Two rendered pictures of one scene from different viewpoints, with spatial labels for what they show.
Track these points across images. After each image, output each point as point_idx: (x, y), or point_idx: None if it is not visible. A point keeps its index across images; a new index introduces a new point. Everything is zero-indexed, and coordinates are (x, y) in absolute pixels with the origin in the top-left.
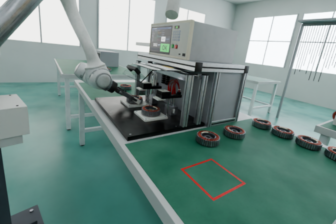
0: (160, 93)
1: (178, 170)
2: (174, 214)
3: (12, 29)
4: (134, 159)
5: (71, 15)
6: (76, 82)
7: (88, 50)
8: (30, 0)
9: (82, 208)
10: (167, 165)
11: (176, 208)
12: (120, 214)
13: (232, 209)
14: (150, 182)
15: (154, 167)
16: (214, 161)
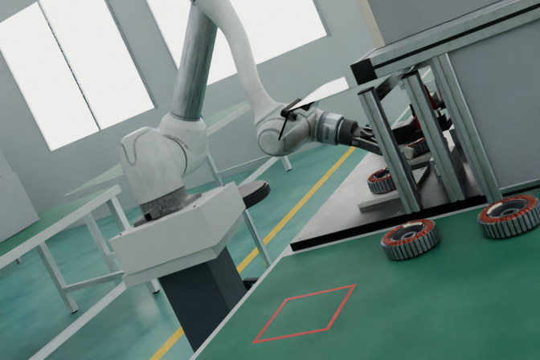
0: None
1: (280, 300)
2: (202, 349)
3: (199, 87)
4: (260, 281)
5: (227, 38)
6: (407, 108)
7: (246, 94)
8: (198, 34)
9: None
10: (279, 292)
11: (210, 343)
12: None
13: (253, 356)
14: (233, 312)
15: (261, 294)
16: (352, 289)
